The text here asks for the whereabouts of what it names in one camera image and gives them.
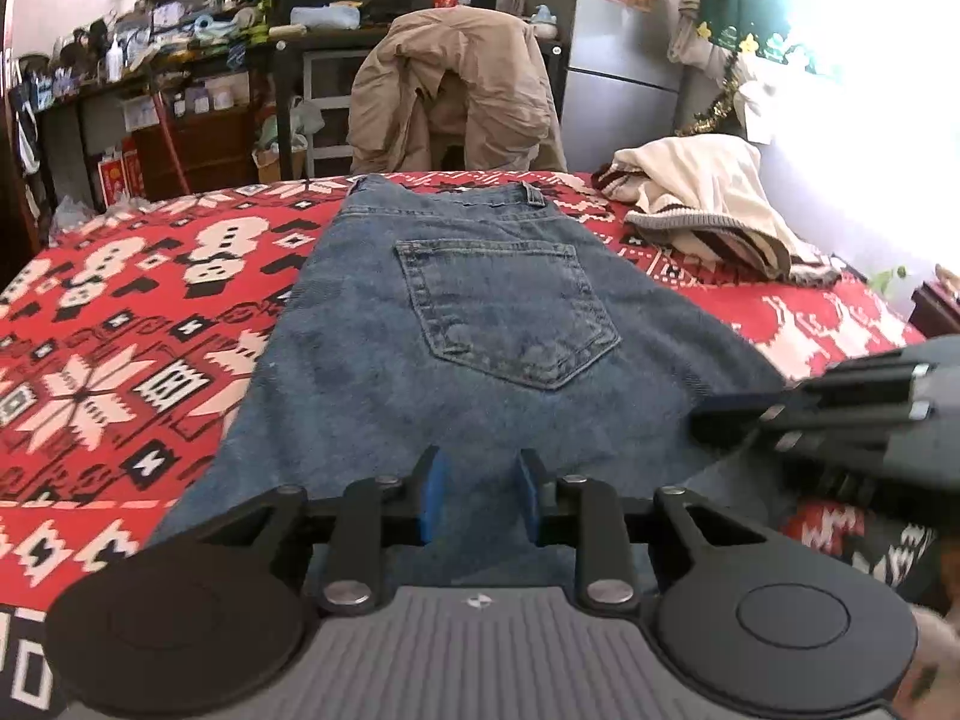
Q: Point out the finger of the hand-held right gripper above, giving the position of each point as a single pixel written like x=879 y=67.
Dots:
x=750 y=420

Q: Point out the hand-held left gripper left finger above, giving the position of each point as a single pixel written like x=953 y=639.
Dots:
x=435 y=499

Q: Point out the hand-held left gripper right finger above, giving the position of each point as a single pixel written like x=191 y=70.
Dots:
x=531 y=499

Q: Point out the blue denim shorts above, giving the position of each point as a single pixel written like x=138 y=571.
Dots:
x=450 y=277

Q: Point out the hanging dark clothes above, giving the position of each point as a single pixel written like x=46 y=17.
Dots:
x=26 y=127

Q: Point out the person's right hand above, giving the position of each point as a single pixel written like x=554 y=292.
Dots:
x=941 y=660

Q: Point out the wooden bedside cabinet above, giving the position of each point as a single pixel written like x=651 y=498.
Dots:
x=937 y=311

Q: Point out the green feather toy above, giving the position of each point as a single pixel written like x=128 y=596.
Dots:
x=889 y=281

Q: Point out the cream knit sweater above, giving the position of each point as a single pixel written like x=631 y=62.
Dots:
x=712 y=180

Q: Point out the white knotted cloth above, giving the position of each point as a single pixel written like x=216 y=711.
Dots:
x=756 y=109

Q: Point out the silver refrigerator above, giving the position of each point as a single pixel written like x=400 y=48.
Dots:
x=622 y=105

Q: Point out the red patterned blanket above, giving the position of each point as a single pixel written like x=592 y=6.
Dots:
x=112 y=300

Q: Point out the pale green plastic bag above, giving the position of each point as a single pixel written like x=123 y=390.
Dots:
x=289 y=135

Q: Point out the cream hanging cloth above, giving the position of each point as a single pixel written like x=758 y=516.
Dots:
x=688 y=30

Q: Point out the wooden drawer chest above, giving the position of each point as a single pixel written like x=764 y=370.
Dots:
x=210 y=154

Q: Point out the beige jacket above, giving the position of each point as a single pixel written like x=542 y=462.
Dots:
x=450 y=67

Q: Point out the red printed carton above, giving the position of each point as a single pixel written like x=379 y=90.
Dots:
x=133 y=169
x=112 y=180

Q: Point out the blue white teapot figure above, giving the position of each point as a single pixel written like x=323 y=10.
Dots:
x=544 y=21

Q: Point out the white plastic bag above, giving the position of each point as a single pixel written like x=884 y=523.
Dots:
x=71 y=217

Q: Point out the light blue packet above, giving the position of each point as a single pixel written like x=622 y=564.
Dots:
x=322 y=16

